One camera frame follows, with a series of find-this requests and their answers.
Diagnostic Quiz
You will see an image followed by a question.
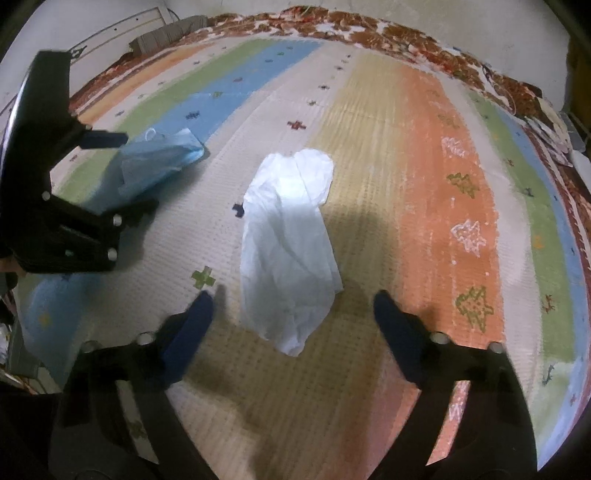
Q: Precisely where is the striped colourful bed cover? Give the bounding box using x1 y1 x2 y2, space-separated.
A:
17 35 590 479

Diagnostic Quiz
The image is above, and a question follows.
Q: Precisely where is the grey folded cloth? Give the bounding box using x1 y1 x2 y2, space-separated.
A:
129 15 208 57

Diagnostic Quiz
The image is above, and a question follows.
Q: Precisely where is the light blue face mask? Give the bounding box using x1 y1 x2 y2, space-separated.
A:
85 127 206 216

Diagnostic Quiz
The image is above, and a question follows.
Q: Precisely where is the white headboard with lines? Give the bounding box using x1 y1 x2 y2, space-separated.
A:
1 0 176 123

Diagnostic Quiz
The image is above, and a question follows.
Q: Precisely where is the white crumpled tissue right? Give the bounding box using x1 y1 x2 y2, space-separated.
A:
239 149 342 357

